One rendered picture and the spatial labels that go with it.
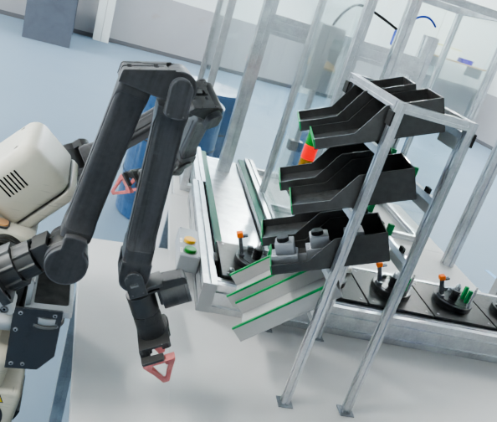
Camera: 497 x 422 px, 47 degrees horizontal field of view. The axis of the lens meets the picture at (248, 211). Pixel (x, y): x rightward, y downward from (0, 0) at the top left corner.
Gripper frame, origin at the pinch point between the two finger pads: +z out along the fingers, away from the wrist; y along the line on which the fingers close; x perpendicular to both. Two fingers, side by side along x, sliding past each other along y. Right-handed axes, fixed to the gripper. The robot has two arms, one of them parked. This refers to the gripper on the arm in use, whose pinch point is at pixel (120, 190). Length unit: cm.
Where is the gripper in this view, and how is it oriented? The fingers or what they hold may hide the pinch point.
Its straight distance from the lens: 191.1
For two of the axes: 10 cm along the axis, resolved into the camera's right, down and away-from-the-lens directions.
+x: 4.6, 8.9, -0.1
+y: -2.8, 1.3, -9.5
